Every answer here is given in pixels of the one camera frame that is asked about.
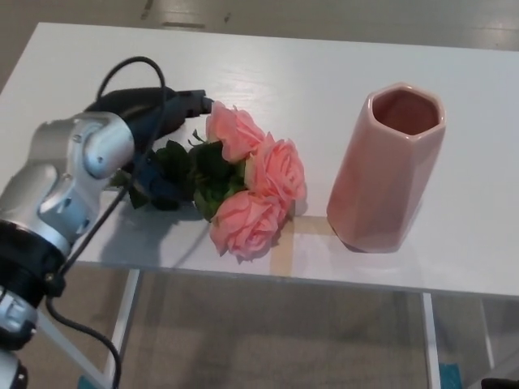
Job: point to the white table leg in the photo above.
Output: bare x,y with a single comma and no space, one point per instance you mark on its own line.
123,320
431,344
487,332

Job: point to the beige masking tape strip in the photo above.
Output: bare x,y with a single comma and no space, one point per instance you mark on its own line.
282,259
316,225

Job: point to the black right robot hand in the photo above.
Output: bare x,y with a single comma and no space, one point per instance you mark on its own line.
503,385

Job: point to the pink faceted ceramic vase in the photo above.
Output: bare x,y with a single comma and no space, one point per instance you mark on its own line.
377,186

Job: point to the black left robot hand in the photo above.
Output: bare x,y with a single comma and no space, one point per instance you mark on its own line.
138,109

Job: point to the pink artificial rose bouquet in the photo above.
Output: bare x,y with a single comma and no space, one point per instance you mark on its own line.
275,174

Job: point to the teal floor tape piece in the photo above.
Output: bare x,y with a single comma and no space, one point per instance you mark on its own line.
444,377
86,383

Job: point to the light blue metal frame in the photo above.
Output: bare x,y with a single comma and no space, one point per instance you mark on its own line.
69,348

